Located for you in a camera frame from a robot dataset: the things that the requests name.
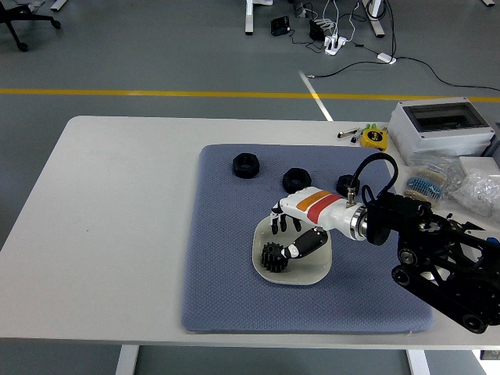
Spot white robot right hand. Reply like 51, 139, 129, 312
269, 187, 357, 262

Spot black charger box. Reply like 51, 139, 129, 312
308, 19, 327, 41

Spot white square dish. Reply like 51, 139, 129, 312
252, 216, 333, 286

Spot large black gear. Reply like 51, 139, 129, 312
260, 249, 289, 273

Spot flat white box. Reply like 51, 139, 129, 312
457, 155, 500, 179

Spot bag of clear parts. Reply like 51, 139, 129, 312
452, 170, 500, 220

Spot grey electrical enclosure box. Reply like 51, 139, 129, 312
387, 99, 496, 167

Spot white table leg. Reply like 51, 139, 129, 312
115, 345, 140, 375
405, 348, 430, 375

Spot black power adapter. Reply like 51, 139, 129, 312
270, 16, 291, 36

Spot black threaded hex nut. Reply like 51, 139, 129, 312
231, 152, 260, 180

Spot white power strip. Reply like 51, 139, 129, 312
323, 34, 348, 55

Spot white desk leg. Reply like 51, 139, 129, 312
361, 0, 386, 38
244, 0, 273, 36

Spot yellow tape measure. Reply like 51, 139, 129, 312
359, 127, 388, 152

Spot large black hex nut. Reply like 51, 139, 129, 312
283, 167, 313, 195

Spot black office chair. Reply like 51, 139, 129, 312
0, 0, 63, 53

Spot long black floor cable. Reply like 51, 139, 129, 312
394, 55, 500, 94

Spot black and white button box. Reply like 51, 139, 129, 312
464, 228, 500, 261

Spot small black hex nut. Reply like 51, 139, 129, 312
336, 174, 359, 198

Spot black floor cable with plug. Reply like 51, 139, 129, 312
308, 58, 380, 79

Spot bag of blue resistors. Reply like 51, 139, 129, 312
398, 155, 464, 204

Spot blue-grey quilted mat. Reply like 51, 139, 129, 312
180, 143, 434, 334

